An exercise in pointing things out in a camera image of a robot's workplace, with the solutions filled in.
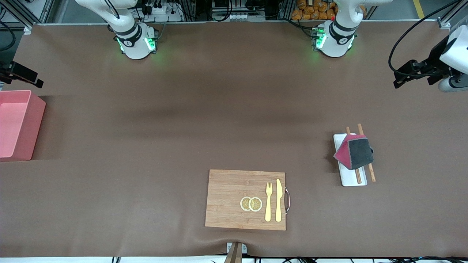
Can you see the yellow knife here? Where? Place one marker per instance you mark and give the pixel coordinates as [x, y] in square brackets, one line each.
[278, 201]

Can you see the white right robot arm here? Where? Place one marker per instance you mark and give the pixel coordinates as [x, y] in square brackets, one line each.
[133, 40]

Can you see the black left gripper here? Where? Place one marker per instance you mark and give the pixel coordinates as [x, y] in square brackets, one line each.
[432, 60]

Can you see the white connector block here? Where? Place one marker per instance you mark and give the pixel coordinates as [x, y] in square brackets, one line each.
[239, 16]

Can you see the white rectangular tray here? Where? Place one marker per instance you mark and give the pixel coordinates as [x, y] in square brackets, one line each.
[351, 179]

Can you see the white power strip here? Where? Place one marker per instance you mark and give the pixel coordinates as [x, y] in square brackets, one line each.
[162, 9]

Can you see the metal table bracket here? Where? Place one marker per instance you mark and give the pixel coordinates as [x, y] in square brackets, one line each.
[244, 248]

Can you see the wooden cutting board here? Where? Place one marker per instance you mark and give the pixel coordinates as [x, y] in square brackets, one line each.
[230, 201]

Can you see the brown wooden bar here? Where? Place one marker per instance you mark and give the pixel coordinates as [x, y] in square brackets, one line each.
[234, 255]

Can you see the red and grey cloth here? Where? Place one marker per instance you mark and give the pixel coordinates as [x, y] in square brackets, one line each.
[356, 153]

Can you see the yellow fork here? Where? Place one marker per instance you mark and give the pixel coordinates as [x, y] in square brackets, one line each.
[268, 204]

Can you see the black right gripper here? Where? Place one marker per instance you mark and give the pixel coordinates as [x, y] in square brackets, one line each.
[14, 71]

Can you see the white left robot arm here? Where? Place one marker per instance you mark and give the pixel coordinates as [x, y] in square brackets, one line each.
[338, 36]

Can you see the lemon slice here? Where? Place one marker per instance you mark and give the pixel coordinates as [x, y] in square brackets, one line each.
[244, 204]
[256, 204]

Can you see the pink plastic bin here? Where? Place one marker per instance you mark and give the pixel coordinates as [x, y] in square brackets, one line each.
[16, 124]

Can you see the bag of orange bread rolls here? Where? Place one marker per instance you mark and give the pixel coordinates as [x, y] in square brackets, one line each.
[310, 11]

